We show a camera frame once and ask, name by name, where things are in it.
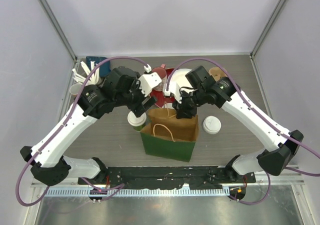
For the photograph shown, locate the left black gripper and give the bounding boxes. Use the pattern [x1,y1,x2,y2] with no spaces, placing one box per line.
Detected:
[115,74,158,117]

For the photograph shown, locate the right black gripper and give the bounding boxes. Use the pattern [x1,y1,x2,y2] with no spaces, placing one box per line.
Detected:
[172,87,207,120]

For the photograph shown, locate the green brown paper bag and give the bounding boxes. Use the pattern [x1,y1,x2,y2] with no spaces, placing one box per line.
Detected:
[140,108,199,163]

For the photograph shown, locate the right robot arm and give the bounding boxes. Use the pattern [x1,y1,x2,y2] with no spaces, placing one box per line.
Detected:
[163,65,304,183]

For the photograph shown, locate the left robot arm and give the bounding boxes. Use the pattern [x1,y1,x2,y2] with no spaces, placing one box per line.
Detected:
[20,66,161,187]

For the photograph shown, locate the red round tray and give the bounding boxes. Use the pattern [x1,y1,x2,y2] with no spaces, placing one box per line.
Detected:
[150,69,174,108]

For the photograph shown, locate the white paper plate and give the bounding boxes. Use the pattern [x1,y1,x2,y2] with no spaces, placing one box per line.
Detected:
[169,68,194,95]

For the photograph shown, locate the pink floral mug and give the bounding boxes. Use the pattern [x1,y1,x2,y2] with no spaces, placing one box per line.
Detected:
[152,64,167,92]

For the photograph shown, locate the brown cardboard cup carrier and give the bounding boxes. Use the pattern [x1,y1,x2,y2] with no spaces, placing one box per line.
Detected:
[208,67,227,82]

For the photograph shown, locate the blue cloth pouch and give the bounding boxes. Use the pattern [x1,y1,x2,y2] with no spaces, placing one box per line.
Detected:
[85,56,111,77]

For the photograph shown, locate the white plastic cutlery bundle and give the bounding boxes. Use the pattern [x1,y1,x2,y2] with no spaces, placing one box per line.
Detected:
[72,61,102,86]

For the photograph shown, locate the small pink paper cup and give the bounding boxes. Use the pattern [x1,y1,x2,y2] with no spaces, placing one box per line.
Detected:
[69,83,82,96]

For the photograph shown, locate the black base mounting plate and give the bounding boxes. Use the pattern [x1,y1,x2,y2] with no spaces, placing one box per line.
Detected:
[77,165,257,190]

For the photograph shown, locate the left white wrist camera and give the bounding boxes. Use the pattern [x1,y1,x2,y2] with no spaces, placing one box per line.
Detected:
[138,64,162,97]

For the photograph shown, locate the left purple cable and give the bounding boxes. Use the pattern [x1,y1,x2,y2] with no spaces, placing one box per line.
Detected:
[15,56,151,207]

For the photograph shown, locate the purple cable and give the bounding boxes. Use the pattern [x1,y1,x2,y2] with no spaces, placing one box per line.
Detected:
[15,56,151,207]
[165,57,320,206]

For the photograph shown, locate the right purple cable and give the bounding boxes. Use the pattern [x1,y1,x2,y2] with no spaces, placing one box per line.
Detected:
[165,57,320,206]

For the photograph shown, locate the white slotted cable duct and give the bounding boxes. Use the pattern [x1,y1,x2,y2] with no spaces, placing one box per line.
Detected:
[46,186,230,198]

